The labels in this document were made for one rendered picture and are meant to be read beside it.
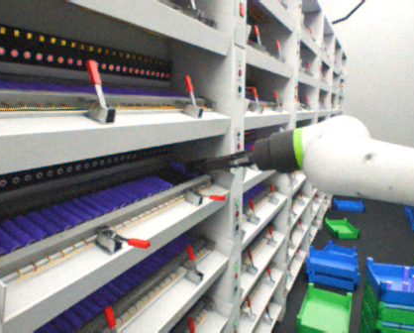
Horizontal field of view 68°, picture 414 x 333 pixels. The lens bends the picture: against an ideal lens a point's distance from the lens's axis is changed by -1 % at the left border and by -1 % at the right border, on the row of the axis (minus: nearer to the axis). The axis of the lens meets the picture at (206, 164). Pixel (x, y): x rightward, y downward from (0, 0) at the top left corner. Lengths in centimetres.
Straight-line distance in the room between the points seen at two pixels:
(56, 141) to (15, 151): 5
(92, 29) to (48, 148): 38
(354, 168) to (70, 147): 41
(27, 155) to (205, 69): 58
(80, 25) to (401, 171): 63
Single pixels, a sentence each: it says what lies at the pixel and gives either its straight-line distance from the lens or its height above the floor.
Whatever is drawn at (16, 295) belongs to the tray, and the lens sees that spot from 46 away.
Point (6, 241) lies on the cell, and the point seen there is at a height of 94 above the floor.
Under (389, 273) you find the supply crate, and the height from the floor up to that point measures 42.
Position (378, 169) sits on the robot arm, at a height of 103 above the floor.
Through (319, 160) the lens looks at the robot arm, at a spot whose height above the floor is 104.
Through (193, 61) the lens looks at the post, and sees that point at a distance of 89.
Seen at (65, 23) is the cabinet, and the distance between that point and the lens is 70.
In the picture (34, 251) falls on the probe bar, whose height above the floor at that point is 93.
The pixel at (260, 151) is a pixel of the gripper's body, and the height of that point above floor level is 102.
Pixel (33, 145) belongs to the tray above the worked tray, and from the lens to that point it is 40.
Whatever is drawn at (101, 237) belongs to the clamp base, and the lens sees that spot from 52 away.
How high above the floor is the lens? 112
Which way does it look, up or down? 11 degrees down
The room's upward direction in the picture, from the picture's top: straight up
